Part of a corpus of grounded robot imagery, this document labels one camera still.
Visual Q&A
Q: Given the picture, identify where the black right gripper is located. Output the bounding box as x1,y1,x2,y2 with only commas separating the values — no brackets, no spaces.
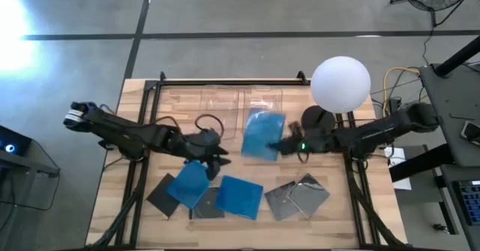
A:
266,121,337,158

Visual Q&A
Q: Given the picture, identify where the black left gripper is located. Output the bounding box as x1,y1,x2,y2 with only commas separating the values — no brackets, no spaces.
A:
175,127,233,181

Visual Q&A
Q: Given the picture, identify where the clear plastic bin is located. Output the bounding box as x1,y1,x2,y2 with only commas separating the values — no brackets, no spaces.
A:
197,85,242,141
239,85,285,114

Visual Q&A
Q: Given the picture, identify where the white globe lamp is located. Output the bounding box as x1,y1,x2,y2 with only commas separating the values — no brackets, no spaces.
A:
300,55,373,133

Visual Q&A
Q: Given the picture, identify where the black power adapter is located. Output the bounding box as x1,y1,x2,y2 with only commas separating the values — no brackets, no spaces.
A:
387,97,404,115

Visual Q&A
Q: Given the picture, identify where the white paper sheet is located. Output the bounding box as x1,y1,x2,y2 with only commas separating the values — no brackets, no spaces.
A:
383,145,413,192

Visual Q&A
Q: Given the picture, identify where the black support beam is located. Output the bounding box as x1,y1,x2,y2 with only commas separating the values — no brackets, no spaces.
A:
388,143,455,183

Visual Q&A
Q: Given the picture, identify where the grey side table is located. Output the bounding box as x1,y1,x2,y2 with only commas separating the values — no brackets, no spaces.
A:
418,61,480,168

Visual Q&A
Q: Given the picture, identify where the smartphone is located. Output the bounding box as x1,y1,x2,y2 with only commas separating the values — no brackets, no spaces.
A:
460,120,480,147

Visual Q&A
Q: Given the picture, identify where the keypad with blue keys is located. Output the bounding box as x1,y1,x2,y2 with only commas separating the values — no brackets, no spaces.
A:
451,179,480,227

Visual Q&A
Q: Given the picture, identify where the black pole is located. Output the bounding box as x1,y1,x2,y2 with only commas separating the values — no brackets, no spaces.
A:
434,34,480,77

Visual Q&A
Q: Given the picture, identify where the black device with blue light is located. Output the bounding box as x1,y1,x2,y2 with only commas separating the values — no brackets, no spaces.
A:
0,124,33,157

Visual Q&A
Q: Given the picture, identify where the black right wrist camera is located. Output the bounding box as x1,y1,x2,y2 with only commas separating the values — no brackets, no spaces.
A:
287,121,314,153

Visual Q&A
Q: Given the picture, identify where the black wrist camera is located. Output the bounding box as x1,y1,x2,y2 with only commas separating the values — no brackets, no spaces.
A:
189,129,223,149
287,121,314,153

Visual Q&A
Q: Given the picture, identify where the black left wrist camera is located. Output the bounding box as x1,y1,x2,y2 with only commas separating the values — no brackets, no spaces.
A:
189,129,223,149

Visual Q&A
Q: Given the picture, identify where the thin dark cable loop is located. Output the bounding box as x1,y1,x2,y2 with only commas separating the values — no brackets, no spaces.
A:
193,113,226,139
154,115,182,133

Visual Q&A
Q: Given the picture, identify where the black metal table frame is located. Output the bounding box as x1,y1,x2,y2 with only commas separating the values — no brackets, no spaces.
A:
85,70,408,250

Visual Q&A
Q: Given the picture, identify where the yellow cable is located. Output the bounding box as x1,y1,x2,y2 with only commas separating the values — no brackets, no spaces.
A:
382,66,422,118

